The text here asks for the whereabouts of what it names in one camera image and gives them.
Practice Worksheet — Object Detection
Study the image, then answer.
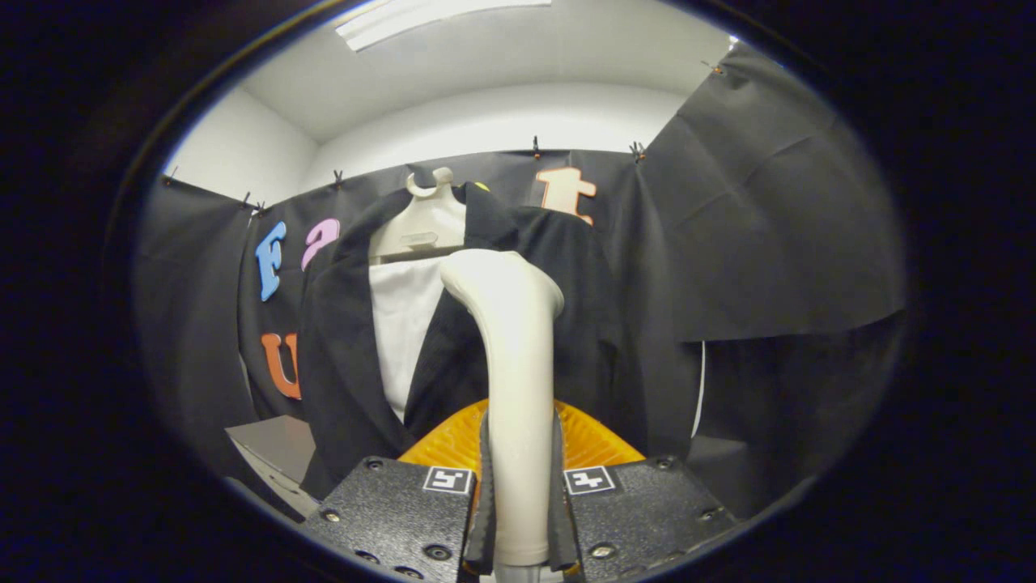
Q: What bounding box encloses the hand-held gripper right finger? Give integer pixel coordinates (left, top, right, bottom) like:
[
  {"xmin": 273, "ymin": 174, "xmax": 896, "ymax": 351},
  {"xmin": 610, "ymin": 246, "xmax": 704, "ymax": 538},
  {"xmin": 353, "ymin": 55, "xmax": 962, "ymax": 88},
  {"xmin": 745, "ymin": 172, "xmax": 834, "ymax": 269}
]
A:
[{"xmin": 550, "ymin": 397, "xmax": 741, "ymax": 581}]

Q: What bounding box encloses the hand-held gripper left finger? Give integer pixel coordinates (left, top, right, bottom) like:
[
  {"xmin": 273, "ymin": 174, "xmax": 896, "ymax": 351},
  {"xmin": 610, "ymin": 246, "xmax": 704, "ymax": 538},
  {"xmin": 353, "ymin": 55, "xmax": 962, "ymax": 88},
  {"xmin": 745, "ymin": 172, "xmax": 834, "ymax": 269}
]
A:
[{"xmin": 299, "ymin": 397, "xmax": 497, "ymax": 583}]

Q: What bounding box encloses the black suit jacket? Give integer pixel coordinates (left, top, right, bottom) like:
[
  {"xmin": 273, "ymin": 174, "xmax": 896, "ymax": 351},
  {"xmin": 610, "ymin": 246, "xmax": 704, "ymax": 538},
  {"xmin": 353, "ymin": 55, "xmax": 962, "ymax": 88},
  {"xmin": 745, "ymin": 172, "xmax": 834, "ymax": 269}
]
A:
[{"xmin": 298, "ymin": 182, "xmax": 650, "ymax": 501}]

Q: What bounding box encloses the white garment steamer head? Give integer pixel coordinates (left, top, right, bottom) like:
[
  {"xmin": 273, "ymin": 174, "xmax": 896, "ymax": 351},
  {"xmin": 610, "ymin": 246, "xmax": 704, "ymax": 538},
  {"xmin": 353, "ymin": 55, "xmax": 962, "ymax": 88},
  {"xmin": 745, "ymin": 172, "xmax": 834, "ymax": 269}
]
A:
[{"xmin": 439, "ymin": 249, "xmax": 566, "ymax": 568}]

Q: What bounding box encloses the grey cabinet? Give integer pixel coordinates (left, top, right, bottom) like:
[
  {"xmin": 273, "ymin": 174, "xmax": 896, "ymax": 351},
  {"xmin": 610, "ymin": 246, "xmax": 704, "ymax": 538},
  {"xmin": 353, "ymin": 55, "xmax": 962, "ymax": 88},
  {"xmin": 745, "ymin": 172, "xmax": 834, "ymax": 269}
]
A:
[{"xmin": 225, "ymin": 415, "xmax": 321, "ymax": 519}]

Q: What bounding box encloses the white mannequin torso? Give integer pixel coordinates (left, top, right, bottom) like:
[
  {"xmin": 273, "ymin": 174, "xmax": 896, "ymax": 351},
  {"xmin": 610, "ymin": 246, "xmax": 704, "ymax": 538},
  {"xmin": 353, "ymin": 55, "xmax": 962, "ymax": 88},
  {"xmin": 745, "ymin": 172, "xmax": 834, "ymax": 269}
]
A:
[{"xmin": 370, "ymin": 257, "xmax": 451, "ymax": 424}]

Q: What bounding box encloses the cream plastic hanger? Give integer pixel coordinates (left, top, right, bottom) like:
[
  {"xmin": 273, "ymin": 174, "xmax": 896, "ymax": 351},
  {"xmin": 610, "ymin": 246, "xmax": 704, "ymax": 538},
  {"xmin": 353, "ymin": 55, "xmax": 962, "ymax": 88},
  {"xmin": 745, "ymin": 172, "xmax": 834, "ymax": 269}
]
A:
[{"xmin": 368, "ymin": 168, "xmax": 469, "ymax": 265}]

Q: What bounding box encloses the black backdrop cloth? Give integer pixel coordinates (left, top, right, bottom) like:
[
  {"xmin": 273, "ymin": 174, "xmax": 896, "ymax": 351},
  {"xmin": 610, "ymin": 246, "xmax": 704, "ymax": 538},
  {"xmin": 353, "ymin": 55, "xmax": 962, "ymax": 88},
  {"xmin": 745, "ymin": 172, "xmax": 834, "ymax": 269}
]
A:
[{"xmin": 134, "ymin": 40, "xmax": 909, "ymax": 521}]

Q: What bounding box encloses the row of black clips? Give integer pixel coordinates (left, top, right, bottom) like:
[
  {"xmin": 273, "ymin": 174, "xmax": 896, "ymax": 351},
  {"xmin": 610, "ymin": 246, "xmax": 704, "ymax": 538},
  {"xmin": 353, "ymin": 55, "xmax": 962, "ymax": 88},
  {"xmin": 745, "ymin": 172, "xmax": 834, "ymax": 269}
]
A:
[{"xmin": 164, "ymin": 59, "xmax": 727, "ymax": 218}]

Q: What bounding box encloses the large ceiling light panel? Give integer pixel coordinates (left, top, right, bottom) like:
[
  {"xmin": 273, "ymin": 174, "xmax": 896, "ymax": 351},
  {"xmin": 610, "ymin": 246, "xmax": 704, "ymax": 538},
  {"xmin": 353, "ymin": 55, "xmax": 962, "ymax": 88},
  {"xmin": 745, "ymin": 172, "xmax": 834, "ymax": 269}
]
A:
[{"xmin": 336, "ymin": 0, "xmax": 554, "ymax": 53}]

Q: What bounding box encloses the thin white cable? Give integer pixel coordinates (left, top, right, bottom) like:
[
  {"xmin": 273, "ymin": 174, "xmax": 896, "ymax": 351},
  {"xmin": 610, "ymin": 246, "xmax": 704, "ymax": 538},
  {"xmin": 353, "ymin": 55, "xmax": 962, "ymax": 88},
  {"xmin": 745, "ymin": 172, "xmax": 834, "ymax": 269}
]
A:
[{"xmin": 691, "ymin": 340, "xmax": 707, "ymax": 439}]

